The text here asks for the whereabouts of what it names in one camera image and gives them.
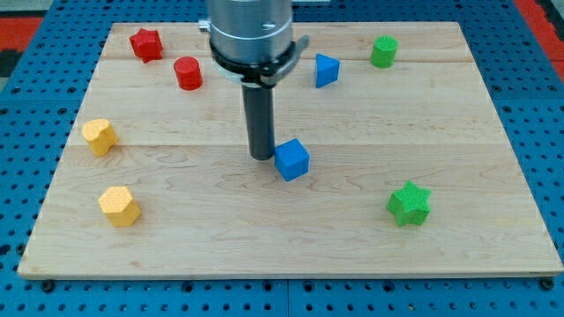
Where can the blue cube block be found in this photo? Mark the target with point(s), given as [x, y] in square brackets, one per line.
[291, 159]

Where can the wooden board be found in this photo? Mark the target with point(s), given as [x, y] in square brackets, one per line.
[210, 211]

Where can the yellow heart block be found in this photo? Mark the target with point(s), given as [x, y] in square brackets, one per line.
[100, 136]

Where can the green star block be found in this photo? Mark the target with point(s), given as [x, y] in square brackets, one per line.
[409, 204]

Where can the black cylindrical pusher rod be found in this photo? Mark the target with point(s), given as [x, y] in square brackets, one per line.
[258, 108]

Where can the red cylinder block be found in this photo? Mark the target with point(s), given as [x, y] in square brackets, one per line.
[188, 73]

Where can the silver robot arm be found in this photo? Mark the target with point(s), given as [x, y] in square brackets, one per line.
[249, 31]

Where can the green cylinder block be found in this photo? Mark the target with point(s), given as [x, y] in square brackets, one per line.
[384, 52]

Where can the yellow hexagon block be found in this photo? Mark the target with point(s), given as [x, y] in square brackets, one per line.
[119, 206]

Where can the blue triangle block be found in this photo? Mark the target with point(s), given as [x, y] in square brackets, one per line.
[326, 70]

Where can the red star block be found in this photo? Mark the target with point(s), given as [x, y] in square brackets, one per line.
[146, 45]

